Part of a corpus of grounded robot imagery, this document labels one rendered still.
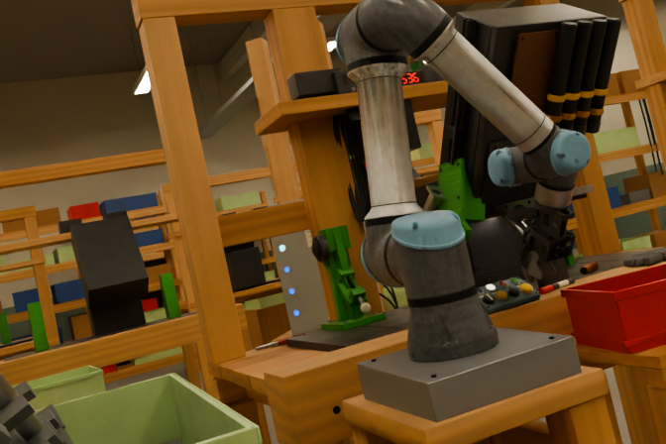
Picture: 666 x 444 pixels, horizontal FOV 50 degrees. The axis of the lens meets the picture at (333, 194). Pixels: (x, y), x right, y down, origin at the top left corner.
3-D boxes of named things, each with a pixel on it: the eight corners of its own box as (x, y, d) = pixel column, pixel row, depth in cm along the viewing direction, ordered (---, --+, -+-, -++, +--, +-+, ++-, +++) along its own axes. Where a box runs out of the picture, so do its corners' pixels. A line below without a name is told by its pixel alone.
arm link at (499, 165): (511, 143, 133) (560, 137, 136) (481, 152, 144) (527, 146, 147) (518, 183, 132) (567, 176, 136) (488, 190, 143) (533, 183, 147)
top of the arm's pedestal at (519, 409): (610, 393, 109) (604, 367, 109) (430, 459, 97) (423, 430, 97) (494, 374, 138) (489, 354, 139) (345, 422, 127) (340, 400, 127)
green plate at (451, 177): (488, 239, 185) (487, 160, 188) (461, 237, 182) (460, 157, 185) (464, 243, 195) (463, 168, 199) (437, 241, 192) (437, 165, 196)
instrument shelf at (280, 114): (537, 80, 232) (534, 68, 232) (281, 115, 195) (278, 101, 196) (492, 100, 255) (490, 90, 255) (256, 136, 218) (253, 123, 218)
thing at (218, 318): (621, 250, 250) (556, -12, 257) (214, 364, 190) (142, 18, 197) (604, 252, 259) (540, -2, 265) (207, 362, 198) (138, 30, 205)
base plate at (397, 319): (696, 252, 200) (694, 245, 200) (349, 355, 156) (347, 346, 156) (590, 261, 238) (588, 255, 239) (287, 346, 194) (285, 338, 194)
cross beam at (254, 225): (563, 174, 257) (557, 151, 257) (217, 248, 204) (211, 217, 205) (554, 177, 261) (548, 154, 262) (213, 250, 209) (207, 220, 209)
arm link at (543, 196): (529, 178, 149) (559, 172, 152) (525, 197, 151) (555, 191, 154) (554, 194, 143) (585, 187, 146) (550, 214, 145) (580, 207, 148)
